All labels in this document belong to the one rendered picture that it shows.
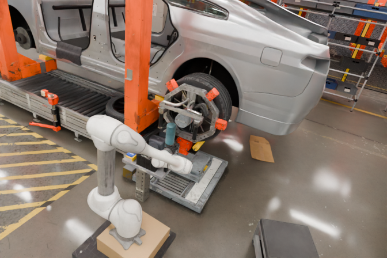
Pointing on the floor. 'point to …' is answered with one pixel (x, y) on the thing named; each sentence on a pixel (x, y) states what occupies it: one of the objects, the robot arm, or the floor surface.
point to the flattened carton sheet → (260, 149)
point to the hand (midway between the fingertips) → (177, 145)
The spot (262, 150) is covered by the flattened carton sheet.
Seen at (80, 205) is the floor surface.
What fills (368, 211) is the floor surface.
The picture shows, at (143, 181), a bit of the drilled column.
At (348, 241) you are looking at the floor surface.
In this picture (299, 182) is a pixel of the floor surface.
